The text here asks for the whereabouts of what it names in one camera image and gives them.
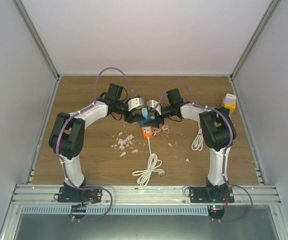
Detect pink usb cable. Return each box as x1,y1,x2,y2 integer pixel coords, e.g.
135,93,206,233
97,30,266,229
152,124,170,137

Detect blue power socket cube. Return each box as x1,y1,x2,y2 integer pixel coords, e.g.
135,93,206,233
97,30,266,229
139,115,152,127

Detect light blue charger plug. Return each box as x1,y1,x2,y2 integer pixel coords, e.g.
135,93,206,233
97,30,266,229
141,107,149,119

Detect orange power socket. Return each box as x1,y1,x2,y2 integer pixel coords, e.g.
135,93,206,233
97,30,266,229
141,126,153,138

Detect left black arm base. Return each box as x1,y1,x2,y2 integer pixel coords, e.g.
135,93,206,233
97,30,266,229
54,185,102,205

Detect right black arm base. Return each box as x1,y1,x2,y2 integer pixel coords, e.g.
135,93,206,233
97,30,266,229
188,184,235,204

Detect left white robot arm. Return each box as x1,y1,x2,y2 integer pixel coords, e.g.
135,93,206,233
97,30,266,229
49,83,144,202

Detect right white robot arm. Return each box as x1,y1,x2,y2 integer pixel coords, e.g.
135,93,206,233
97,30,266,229
147,88,236,203

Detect yellow socket cube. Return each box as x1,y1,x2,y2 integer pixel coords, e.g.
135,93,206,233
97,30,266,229
221,101,236,115

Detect white paint flakes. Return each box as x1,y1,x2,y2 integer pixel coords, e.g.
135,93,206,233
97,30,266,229
108,120,195,163

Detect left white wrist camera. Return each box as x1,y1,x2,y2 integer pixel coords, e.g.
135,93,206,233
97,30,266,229
127,97,144,111

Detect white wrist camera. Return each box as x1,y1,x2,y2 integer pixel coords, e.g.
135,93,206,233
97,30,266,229
127,97,144,111
147,99,161,115

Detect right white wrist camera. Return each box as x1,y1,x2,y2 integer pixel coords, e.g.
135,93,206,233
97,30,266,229
147,99,161,115

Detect white orange-socket power cord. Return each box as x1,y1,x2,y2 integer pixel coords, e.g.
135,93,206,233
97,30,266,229
132,136,165,187

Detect white coiled power cord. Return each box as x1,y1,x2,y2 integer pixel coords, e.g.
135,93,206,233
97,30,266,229
192,122,204,152

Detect aluminium front rail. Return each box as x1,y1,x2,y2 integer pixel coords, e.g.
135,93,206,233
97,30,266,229
11,184,281,206

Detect light blue cable duct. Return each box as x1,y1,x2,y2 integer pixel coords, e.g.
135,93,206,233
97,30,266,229
22,204,208,216

